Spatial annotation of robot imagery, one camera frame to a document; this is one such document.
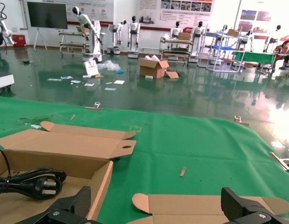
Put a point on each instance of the white humanoid robot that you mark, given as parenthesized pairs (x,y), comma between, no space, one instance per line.
(198,35)
(224,30)
(94,35)
(117,30)
(273,38)
(248,36)
(133,30)
(175,31)

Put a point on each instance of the white red paper bag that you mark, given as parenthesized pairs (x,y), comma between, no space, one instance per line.
(91,68)

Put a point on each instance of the small wooden stick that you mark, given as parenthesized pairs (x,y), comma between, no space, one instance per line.
(182,171)
(72,117)

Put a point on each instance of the small cardboard box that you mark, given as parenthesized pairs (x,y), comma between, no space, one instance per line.
(233,32)

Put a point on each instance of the white industrial robot arm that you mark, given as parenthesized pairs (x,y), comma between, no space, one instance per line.
(5,30)

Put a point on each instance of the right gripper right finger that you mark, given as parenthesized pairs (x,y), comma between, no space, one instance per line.
(242,210)

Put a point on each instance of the open brown cardboard box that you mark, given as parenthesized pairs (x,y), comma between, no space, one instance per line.
(181,205)
(65,144)

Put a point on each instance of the blue crumpled item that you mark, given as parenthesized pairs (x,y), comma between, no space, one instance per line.
(120,71)

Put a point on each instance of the white mobile base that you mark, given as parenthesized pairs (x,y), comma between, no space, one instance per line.
(3,80)

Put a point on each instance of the white paper sheet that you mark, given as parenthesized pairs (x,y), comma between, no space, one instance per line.
(89,84)
(66,77)
(75,81)
(54,79)
(119,81)
(110,88)

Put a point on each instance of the seated person brown top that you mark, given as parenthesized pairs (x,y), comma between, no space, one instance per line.
(283,50)

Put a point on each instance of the white frame rack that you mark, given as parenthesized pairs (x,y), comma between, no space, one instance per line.
(215,58)

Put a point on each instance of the red box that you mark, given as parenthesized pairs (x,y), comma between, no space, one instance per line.
(19,40)

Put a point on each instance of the green covered table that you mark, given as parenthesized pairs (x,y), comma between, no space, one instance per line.
(254,57)

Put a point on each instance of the clear plastic bag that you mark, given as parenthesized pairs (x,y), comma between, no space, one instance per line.
(109,65)

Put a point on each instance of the black display on stand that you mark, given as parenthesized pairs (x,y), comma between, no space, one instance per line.
(46,15)

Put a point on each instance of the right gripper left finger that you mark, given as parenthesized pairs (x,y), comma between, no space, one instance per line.
(65,210)

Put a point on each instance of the small white flat box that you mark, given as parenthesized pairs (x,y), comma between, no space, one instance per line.
(149,77)

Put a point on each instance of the flat cardboard piece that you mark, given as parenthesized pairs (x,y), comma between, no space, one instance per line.
(172,74)

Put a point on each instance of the large open cardboard box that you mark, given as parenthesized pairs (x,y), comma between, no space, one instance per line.
(150,68)

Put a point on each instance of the dark floor debris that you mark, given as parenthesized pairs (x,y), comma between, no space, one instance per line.
(25,61)

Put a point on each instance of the green table cloth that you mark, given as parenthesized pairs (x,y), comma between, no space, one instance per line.
(193,144)

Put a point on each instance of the white red wall poster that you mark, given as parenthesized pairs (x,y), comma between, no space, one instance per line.
(93,11)

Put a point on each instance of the yellow flat piece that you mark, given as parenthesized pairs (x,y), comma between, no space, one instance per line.
(98,75)

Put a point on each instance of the metal shelf cart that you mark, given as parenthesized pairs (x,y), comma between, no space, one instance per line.
(174,50)
(72,44)

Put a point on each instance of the large wall info board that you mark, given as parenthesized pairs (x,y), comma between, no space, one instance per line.
(181,11)

